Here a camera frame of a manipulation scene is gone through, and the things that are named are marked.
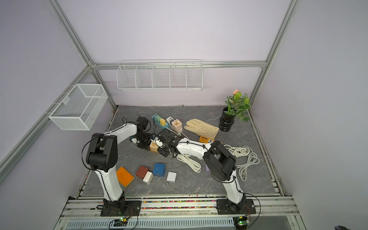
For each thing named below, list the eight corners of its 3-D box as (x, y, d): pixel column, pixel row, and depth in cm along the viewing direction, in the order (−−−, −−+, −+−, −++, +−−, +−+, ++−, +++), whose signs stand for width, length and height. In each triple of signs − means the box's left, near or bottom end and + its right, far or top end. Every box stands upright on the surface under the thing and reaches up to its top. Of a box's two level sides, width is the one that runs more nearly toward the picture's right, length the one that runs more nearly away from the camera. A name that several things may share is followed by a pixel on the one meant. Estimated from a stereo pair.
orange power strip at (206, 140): (198, 141, 102) (199, 139, 99) (200, 138, 103) (200, 135, 101) (213, 145, 99) (213, 143, 97) (214, 142, 101) (214, 139, 99)
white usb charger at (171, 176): (166, 180, 84) (166, 179, 83) (168, 172, 87) (168, 171, 86) (175, 182, 84) (174, 181, 82) (176, 173, 87) (176, 172, 85)
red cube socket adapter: (137, 177, 86) (134, 173, 82) (142, 168, 90) (140, 164, 85) (145, 180, 85) (142, 177, 80) (150, 171, 88) (148, 168, 84)
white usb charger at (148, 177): (144, 181, 82) (142, 179, 80) (148, 172, 85) (147, 170, 83) (149, 183, 81) (148, 182, 79) (154, 174, 85) (153, 173, 82)
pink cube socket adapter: (175, 133, 104) (174, 127, 98) (172, 127, 108) (171, 121, 102) (183, 130, 106) (182, 124, 100) (179, 124, 110) (178, 118, 104)
